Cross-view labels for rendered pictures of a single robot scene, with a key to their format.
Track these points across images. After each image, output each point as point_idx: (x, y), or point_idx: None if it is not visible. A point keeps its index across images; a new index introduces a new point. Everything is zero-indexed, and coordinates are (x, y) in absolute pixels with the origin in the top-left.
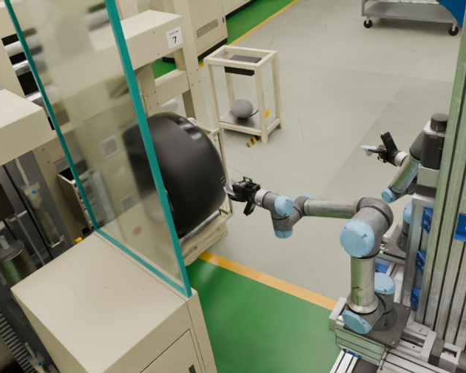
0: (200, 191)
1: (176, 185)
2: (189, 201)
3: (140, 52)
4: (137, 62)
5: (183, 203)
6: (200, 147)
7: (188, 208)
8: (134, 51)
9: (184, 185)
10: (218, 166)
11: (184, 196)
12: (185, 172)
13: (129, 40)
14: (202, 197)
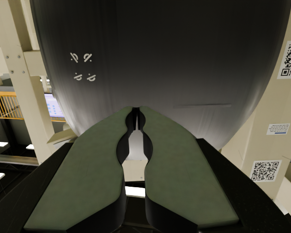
0: (216, 83)
1: (251, 113)
2: (269, 57)
3: (124, 168)
4: (130, 160)
5: (279, 47)
6: (131, 157)
7: (281, 19)
8: (131, 170)
9: (244, 119)
10: (94, 122)
11: (265, 81)
12: (215, 144)
13: (135, 180)
14: (221, 47)
